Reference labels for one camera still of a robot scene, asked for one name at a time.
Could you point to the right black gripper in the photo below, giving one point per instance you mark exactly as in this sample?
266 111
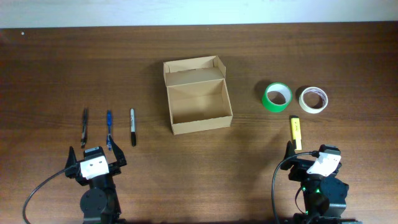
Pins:
298 168

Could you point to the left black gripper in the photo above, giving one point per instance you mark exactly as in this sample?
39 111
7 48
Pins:
115 167

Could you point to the yellow highlighter marker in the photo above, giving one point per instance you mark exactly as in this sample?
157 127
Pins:
296 132

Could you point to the black pen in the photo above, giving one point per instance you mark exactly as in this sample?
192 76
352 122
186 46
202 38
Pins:
84 128

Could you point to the black permanent marker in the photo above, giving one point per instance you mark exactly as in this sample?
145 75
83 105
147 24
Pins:
133 127

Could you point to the blue pen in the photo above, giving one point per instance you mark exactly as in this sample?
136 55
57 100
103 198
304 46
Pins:
109 125

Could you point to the cream masking tape roll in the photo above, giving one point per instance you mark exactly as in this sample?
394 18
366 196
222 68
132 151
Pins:
313 100

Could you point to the green tape roll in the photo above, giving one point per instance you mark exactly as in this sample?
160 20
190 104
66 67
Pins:
277 97

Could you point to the cardboard box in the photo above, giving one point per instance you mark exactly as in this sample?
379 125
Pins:
197 94

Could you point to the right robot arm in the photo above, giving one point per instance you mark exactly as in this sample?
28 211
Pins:
324 195

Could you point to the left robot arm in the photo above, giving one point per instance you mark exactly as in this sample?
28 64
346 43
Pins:
99 203

